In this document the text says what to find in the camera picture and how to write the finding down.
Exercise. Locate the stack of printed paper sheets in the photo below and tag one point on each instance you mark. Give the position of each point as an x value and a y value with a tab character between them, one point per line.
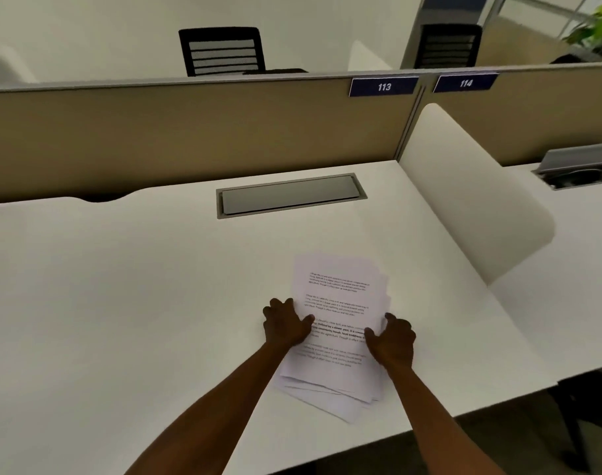
338	311

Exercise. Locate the person's left forearm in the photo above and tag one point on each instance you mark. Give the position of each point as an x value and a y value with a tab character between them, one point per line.
217	413

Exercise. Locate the person's right hand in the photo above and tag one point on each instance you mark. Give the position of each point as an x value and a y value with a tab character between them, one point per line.
394	343

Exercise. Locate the beige desk partition panel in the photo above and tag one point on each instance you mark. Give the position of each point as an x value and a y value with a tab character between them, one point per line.
533	116
192	136

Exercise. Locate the person's left thumb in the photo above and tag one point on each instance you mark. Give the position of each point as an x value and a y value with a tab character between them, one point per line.
307	324

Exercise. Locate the black mesh office chair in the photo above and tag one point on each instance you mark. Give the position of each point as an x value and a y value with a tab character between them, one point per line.
223	50
448	45

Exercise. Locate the blue desk number label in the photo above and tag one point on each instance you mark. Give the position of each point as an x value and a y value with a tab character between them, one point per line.
383	86
465	83

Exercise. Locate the person's right thumb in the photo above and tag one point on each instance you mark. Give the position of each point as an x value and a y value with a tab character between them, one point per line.
371	338

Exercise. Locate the person's left hand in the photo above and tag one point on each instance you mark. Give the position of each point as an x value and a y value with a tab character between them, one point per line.
283	327

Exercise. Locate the white curved side divider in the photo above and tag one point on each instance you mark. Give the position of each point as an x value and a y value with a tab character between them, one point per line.
471	190

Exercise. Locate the black desk leg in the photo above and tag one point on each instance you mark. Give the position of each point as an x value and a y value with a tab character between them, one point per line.
575	415

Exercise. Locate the green potted plant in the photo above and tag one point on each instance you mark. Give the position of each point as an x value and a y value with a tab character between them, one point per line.
595	25

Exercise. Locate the person's right forearm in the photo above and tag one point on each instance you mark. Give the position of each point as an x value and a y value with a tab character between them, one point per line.
442	422

